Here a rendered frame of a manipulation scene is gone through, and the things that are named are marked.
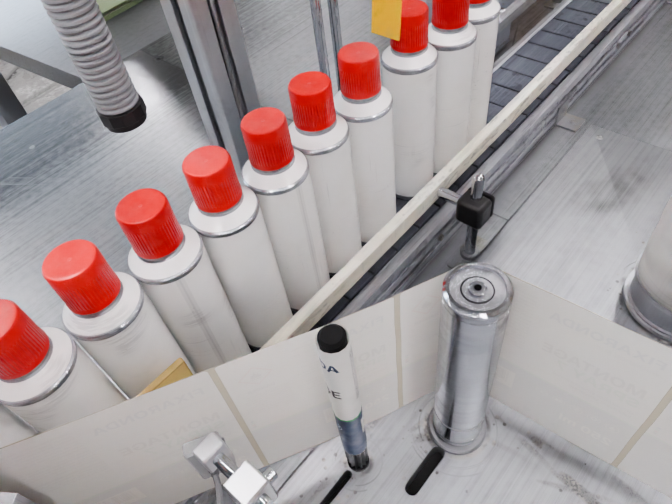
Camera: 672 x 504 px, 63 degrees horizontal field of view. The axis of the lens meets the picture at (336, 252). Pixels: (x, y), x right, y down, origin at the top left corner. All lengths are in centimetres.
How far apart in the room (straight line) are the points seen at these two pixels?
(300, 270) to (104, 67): 22
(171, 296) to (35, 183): 53
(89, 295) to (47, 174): 56
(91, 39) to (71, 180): 47
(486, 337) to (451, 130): 33
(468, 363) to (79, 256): 23
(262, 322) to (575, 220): 34
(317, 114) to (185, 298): 17
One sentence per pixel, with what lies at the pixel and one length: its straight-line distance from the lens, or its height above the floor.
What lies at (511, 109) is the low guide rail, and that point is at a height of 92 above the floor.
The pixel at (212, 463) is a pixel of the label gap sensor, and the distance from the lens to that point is 34.
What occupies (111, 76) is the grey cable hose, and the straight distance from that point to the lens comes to 42.
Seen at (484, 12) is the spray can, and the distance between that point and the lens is 59.
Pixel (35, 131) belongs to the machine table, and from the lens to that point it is 100.
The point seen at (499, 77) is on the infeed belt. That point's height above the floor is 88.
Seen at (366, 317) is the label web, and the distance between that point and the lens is 31.
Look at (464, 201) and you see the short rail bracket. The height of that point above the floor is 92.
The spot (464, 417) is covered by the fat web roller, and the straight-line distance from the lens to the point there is 40.
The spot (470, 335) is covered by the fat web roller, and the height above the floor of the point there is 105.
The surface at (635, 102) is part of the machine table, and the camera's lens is 88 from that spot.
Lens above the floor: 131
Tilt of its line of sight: 49 degrees down
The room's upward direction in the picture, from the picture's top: 9 degrees counter-clockwise
